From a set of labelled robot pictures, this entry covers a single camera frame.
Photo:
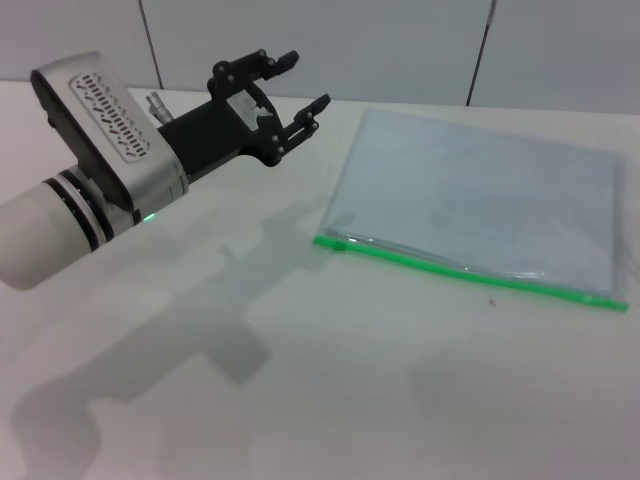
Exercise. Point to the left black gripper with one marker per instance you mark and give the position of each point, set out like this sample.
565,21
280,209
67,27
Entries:
215,135

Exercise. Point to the green zipper slider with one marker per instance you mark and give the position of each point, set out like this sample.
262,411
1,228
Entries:
339,246

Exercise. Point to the clear green-zip document bag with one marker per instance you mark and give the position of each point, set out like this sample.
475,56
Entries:
465,200

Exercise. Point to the left wrist silver vented box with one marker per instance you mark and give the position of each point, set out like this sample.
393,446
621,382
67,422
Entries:
115,125

